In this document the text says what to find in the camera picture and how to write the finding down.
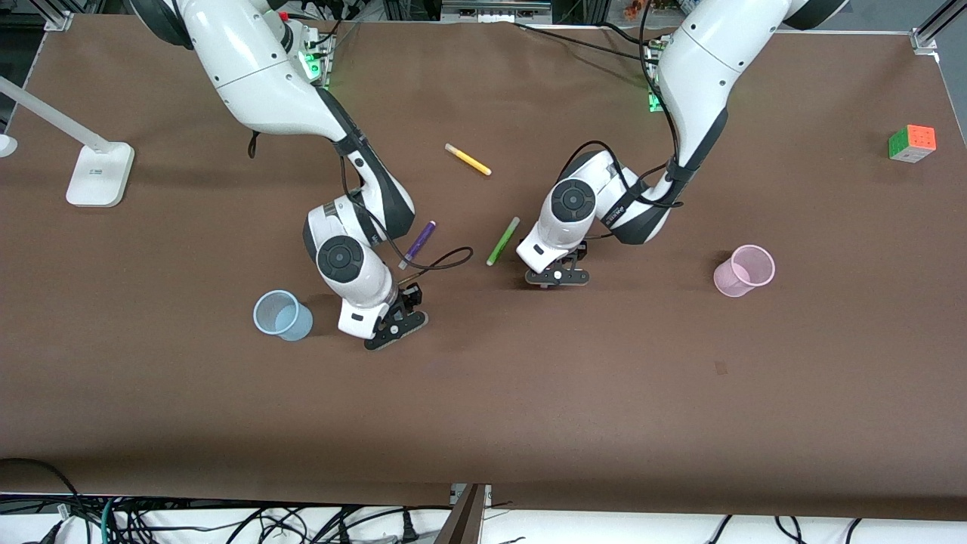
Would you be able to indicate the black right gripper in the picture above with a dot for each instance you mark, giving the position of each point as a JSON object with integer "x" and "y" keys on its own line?
{"x": 409, "y": 298}

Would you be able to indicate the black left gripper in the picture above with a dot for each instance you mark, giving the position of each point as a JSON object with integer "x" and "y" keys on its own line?
{"x": 582, "y": 253}

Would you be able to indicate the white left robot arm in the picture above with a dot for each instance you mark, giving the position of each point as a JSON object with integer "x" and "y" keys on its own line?
{"x": 710, "y": 68}

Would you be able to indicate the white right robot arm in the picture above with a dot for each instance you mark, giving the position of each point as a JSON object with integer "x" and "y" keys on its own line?
{"x": 249, "y": 68}

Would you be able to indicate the green marker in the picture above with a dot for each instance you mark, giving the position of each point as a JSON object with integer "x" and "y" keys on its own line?
{"x": 503, "y": 241}

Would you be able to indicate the purple marker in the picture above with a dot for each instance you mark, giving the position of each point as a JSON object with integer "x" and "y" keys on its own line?
{"x": 419, "y": 242}

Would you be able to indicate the light blue plastic cup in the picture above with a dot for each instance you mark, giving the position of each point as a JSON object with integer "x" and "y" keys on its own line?
{"x": 291, "y": 321}

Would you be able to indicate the brown table mat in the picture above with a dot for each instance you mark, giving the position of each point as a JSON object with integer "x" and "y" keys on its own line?
{"x": 483, "y": 415}

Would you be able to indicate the yellow marker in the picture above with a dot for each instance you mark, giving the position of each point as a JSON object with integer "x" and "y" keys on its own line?
{"x": 468, "y": 159}

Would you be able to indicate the light pink plastic cup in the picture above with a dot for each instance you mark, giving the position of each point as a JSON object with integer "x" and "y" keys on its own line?
{"x": 736, "y": 276}

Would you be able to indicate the black power plug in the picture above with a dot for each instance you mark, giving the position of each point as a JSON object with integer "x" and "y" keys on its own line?
{"x": 409, "y": 529}

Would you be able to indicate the white desk lamp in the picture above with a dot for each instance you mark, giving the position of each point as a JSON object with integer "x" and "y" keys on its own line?
{"x": 98, "y": 177}

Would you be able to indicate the colourful puzzle cube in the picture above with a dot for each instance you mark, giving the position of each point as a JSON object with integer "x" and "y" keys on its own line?
{"x": 914, "y": 143}

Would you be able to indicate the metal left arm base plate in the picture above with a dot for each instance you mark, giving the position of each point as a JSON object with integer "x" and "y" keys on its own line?
{"x": 653, "y": 102}

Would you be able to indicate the aluminium frame post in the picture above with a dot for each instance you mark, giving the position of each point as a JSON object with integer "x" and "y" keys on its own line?
{"x": 464, "y": 521}

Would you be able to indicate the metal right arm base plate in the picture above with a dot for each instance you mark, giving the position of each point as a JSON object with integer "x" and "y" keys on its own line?
{"x": 325, "y": 72}

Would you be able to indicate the aluminium frame profile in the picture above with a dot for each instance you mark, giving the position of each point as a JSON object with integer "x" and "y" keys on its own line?
{"x": 937, "y": 23}

